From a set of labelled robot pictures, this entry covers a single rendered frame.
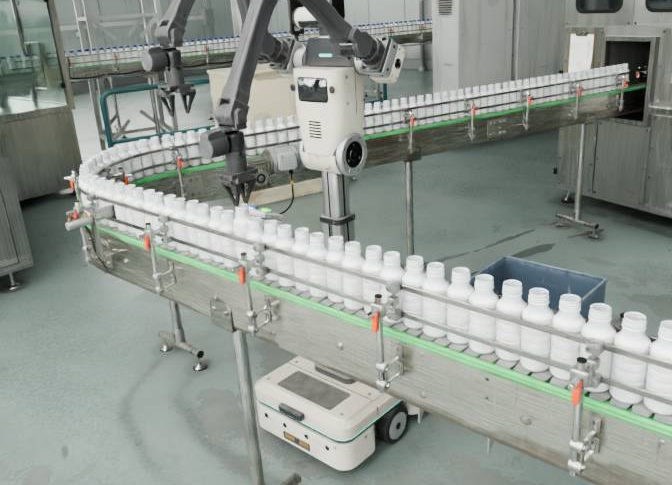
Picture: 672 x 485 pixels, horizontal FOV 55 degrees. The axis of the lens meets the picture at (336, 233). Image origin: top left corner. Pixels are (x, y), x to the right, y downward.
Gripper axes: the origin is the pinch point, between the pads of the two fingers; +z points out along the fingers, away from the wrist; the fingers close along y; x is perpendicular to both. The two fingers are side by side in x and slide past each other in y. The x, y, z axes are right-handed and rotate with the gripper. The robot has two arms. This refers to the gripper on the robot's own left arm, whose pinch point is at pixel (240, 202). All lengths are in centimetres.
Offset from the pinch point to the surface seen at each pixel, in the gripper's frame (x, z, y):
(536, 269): -61, 27, 59
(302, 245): -25.0, 7.3, -1.6
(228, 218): 4.4, 5.1, -1.6
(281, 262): -18.5, 12.8, -3.5
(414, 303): -61, 13, -3
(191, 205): 22.5, 4.4, -1.1
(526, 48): 223, 16, 627
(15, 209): 293, 65, 47
